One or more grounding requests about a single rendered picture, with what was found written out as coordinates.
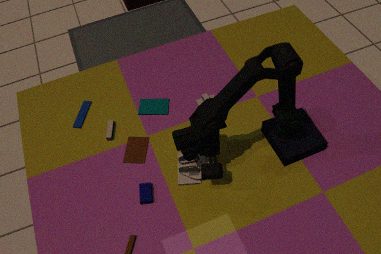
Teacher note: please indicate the brown flat bar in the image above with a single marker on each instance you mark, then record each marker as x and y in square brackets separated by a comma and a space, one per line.
[130, 244]

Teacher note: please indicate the brown flat plate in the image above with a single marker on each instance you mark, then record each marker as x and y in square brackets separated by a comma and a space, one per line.
[136, 150]

